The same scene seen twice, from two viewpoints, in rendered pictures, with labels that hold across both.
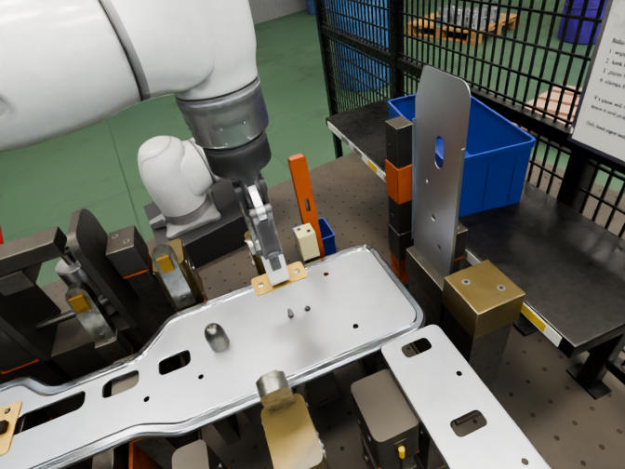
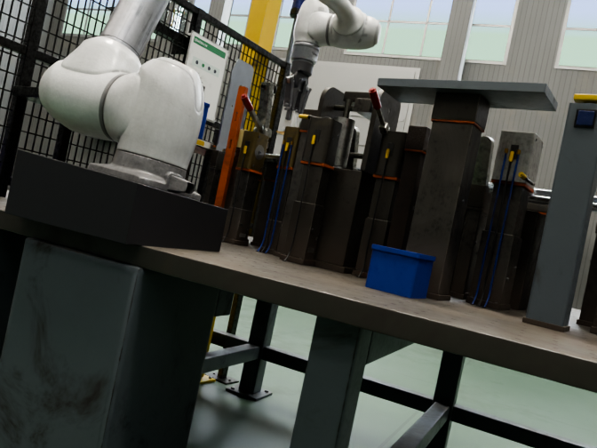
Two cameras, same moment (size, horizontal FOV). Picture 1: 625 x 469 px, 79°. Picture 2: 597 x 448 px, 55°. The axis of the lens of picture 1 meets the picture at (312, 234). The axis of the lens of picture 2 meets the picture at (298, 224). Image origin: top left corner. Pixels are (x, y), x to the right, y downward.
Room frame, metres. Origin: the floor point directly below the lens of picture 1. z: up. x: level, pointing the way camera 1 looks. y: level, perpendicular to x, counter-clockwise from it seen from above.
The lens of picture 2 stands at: (1.72, 1.52, 0.79)
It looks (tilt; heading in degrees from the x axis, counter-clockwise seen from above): 0 degrees down; 226
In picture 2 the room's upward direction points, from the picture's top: 12 degrees clockwise
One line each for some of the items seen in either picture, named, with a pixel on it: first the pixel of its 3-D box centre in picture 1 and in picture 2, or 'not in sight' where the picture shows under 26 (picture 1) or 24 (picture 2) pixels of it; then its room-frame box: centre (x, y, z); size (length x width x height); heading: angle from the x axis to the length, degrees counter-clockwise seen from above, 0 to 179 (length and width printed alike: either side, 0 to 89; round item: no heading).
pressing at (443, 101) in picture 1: (433, 186); (235, 108); (0.46, -0.20, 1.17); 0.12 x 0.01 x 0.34; 12
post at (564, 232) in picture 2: not in sight; (568, 217); (0.54, 1.07, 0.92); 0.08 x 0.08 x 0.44; 12
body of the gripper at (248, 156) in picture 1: (244, 168); (300, 76); (0.42, 0.07, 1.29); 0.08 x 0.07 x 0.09; 12
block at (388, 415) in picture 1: (391, 451); not in sight; (0.23, -0.05, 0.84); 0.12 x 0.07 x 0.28; 12
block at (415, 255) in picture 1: (427, 315); (218, 194); (0.46, -0.20, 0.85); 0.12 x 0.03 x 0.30; 12
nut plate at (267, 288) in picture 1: (278, 275); not in sight; (0.42, 0.07, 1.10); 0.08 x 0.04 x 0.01; 102
